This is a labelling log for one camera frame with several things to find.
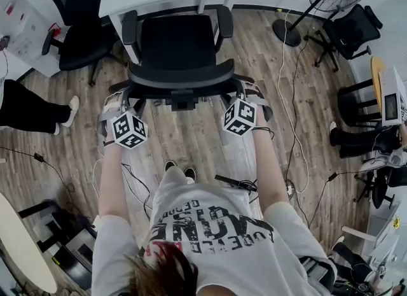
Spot person's left forearm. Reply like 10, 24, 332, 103
97, 141, 128, 225

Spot white box device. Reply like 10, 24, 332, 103
377, 66, 407, 127

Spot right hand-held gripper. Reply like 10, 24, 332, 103
221, 81, 275, 137

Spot black flat floor device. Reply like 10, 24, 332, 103
214, 174, 258, 193

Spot black mesh office chair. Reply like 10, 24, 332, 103
41, 0, 117, 87

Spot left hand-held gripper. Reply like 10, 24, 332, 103
96, 87, 149, 151

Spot long white cable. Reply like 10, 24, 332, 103
277, 7, 310, 194

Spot long black cable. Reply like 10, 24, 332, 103
284, 38, 319, 230

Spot person's black right shoe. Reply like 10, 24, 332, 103
183, 167, 197, 185

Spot black armrest office chair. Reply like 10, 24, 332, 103
303, 4, 384, 73

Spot clear plastic storage box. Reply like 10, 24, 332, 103
0, 0, 62, 78

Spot round yellow table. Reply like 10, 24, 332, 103
371, 55, 387, 111

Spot black frame chair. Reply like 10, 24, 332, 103
18, 199, 98, 259

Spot black stool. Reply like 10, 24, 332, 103
336, 79, 383, 127

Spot round white table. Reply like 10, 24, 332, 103
0, 192, 58, 294

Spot person's right forearm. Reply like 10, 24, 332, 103
252, 126, 291, 213

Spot grey printed t-shirt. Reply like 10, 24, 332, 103
91, 166, 338, 296

